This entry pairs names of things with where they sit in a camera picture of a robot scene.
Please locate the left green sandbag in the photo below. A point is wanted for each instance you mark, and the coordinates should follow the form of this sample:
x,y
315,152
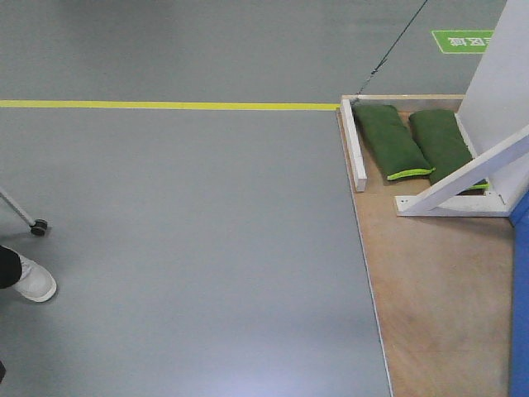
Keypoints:
x,y
395,152

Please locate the person in black trousers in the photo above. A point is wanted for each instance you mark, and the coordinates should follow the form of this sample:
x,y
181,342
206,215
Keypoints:
x,y
10,267

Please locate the right green sandbag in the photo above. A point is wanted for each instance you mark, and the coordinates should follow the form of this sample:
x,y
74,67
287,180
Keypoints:
x,y
437,134

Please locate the far white triangular brace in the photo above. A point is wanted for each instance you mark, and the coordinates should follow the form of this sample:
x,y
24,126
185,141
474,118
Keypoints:
x,y
443,199

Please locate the grey office chair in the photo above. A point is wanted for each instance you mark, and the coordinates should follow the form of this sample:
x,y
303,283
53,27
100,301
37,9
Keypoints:
x,y
38,227

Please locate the green sandbag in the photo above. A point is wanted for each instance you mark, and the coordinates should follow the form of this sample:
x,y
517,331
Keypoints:
x,y
395,152
437,134

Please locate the white door frame panel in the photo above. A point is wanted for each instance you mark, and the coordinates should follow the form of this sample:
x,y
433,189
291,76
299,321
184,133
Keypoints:
x,y
495,105

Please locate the white wooden edge rail far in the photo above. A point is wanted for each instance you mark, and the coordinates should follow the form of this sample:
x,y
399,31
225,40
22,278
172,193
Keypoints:
x,y
358,174

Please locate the plywood base platform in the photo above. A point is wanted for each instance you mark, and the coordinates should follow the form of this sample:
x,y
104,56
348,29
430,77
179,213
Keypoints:
x,y
441,289

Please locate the blue door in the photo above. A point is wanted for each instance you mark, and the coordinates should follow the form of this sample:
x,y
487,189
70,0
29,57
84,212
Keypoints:
x,y
518,378

